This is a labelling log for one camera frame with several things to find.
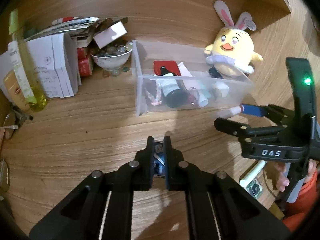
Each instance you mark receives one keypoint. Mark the white printed cardboard box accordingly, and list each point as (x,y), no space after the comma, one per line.
(50,67)

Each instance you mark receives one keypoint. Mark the eyeglasses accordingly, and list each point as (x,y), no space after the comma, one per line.
(10,122)

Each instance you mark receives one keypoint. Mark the clear plastic storage box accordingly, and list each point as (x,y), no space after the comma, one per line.
(141,90)

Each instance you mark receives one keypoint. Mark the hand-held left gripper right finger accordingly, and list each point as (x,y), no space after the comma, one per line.
(168,160)

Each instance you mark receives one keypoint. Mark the thin white cardboard box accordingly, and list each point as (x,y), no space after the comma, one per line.
(72,62)

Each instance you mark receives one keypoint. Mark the glass pebbles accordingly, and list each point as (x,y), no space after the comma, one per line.
(111,50)

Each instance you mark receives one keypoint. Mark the tan metal object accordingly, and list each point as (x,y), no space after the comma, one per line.
(3,177)

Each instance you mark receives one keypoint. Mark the green white card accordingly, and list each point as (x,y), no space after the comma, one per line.
(254,188)

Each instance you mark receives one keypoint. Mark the red white marker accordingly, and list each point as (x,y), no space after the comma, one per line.
(66,19)

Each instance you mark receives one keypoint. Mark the white ceramic bowl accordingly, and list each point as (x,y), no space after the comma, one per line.
(110,61)

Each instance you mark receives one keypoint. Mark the yellow-green liquid bottle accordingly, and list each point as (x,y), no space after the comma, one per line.
(25,75)

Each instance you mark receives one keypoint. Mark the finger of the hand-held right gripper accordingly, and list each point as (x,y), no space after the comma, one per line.
(252,110)
(230,126)

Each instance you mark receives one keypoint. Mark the yellow cosmetic tube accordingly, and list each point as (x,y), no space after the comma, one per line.
(17,92)

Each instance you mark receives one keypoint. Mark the yellow chick plush toy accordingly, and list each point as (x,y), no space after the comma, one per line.
(232,47)

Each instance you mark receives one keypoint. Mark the red flat box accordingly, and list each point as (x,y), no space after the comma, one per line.
(170,67)

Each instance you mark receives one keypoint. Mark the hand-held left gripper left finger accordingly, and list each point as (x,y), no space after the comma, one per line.
(150,160)

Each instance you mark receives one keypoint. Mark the dark green spray bottle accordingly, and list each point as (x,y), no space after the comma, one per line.
(175,95)

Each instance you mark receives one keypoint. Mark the person's right hand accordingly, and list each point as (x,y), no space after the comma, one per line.
(282,180)

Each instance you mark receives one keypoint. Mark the small pink white box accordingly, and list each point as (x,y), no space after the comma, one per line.
(111,33)

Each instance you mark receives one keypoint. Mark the blue printed packet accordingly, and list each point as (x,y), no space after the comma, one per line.
(159,158)

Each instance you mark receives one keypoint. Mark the person's right forearm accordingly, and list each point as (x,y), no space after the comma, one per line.
(305,200)

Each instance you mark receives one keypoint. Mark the black tube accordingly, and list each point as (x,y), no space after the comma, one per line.
(215,73)

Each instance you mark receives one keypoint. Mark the pink white lip tube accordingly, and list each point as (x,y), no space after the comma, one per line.
(236,110)

